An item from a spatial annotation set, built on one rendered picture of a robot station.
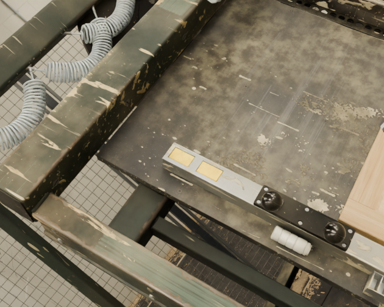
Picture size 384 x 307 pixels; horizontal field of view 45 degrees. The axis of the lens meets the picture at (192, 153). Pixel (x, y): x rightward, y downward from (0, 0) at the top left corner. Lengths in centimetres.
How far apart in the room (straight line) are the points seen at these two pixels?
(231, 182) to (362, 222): 28
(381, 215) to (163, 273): 46
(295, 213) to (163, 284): 30
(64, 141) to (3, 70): 56
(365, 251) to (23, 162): 69
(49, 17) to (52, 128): 66
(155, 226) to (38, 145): 30
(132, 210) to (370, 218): 50
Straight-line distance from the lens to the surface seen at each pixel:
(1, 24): 582
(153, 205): 104
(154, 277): 89
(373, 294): 97
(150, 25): 120
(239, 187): 98
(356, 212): 103
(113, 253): 91
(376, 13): 141
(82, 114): 103
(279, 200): 84
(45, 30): 159
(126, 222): 103
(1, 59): 152
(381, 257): 98
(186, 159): 101
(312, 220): 96
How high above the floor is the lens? 188
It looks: 13 degrees down
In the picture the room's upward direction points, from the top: 48 degrees counter-clockwise
